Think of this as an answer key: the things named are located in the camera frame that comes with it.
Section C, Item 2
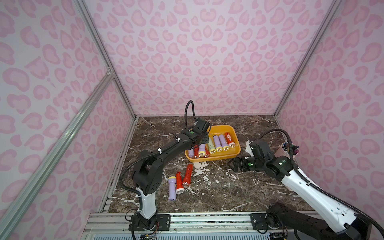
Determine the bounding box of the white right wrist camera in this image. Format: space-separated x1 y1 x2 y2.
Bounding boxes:
245 140 254 157

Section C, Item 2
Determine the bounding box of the aluminium diagonal frame bar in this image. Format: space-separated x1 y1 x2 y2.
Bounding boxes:
0 69 115 238

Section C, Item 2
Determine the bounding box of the pink pen holder cup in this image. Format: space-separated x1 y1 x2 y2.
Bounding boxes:
275 142 299 159

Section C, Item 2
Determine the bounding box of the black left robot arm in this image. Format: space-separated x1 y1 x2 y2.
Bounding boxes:
118 100 211 231

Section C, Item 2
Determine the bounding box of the red flashlight white logo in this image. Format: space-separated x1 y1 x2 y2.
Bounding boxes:
225 132 236 148

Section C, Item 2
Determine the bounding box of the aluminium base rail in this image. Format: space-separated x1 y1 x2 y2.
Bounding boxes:
80 212 282 240

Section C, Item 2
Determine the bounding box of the green flashlight yellow ring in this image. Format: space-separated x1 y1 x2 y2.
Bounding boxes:
206 137 217 155

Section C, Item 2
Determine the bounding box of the yellow plastic storage tray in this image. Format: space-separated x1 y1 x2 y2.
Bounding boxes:
185 125 241 163

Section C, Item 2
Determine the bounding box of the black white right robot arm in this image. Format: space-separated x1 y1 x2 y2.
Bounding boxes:
229 129 384 240

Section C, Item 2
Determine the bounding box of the red flashlight white head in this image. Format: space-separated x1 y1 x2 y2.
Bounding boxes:
176 172 185 194

